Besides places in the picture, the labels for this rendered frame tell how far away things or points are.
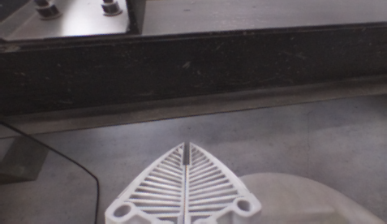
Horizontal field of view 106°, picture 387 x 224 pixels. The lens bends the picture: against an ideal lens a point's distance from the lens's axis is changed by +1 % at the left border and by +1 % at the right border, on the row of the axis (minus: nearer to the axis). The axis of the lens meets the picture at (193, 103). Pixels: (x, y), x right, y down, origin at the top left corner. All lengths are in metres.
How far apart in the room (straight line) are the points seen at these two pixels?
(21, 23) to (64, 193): 0.76
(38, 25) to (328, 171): 1.13
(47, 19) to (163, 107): 0.29
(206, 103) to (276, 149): 0.59
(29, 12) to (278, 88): 0.60
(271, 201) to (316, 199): 0.11
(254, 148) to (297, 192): 0.43
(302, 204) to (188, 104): 0.37
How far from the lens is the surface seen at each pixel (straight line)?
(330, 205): 0.53
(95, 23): 0.30
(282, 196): 0.48
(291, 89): 0.58
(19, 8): 0.38
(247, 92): 0.50
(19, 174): 1.02
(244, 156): 0.86
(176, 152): 0.16
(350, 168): 1.13
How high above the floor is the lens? 0.78
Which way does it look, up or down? 53 degrees down
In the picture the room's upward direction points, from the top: 1 degrees clockwise
